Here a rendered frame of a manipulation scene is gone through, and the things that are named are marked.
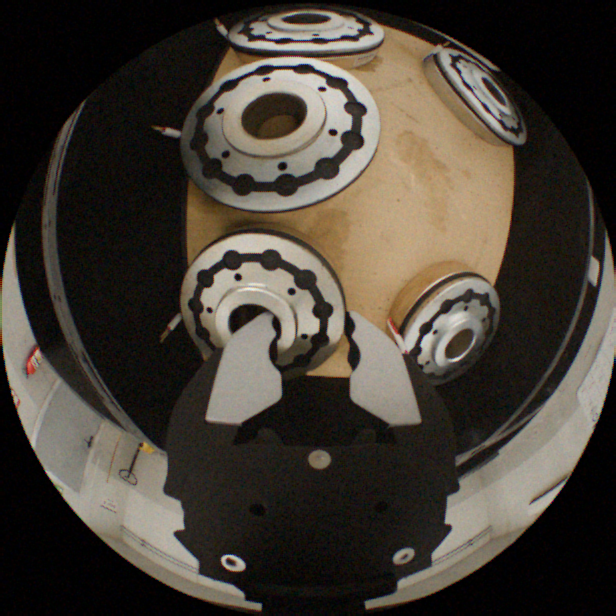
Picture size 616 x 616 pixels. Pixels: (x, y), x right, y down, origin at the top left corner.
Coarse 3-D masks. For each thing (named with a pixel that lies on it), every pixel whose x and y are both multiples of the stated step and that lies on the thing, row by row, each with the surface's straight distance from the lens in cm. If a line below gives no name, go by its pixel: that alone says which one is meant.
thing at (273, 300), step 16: (240, 288) 11; (256, 288) 11; (272, 288) 11; (224, 304) 12; (240, 304) 11; (256, 304) 11; (272, 304) 11; (288, 304) 11; (224, 320) 12; (288, 320) 11; (224, 336) 13; (288, 336) 12
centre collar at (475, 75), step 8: (472, 72) 21; (480, 72) 22; (472, 80) 20; (480, 80) 20; (488, 80) 22; (480, 88) 20; (496, 88) 23; (488, 96) 20; (504, 96) 23; (496, 104) 20; (504, 104) 22; (504, 112) 20; (512, 112) 22
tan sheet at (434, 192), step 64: (384, 64) 19; (384, 128) 15; (448, 128) 18; (192, 192) 15; (384, 192) 14; (448, 192) 16; (512, 192) 23; (192, 256) 16; (384, 256) 14; (448, 256) 17; (384, 320) 17
